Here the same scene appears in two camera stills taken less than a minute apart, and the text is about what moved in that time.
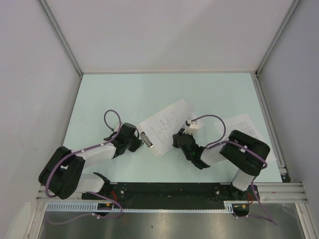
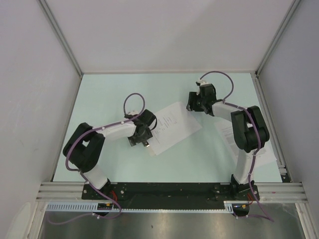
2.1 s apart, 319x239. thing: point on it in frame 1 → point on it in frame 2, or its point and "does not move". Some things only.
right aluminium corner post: [294, 7] does not move
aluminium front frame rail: [276, 192] does not move
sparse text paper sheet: [159, 131] does not move
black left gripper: [138, 143] → [146, 135]
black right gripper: [174, 136] → [193, 97]
